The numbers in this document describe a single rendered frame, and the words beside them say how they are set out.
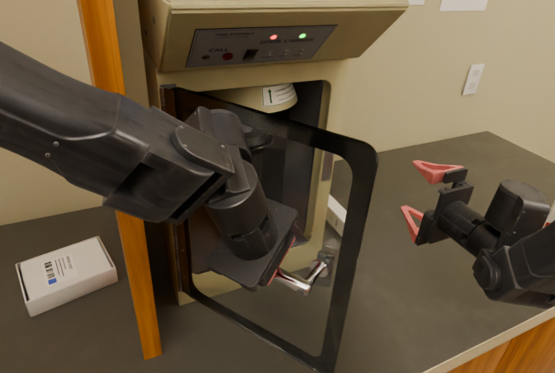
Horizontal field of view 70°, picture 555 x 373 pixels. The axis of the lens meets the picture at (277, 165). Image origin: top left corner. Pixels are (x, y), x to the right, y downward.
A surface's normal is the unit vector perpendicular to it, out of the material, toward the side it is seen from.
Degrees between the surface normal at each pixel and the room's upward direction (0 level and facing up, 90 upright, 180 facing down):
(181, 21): 135
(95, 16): 90
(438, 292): 0
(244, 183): 25
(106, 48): 90
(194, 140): 40
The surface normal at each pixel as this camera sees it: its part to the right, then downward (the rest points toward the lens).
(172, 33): 0.26, 0.94
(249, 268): -0.18, -0.62
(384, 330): 0.06, -0.87
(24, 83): 0.69, -0.58
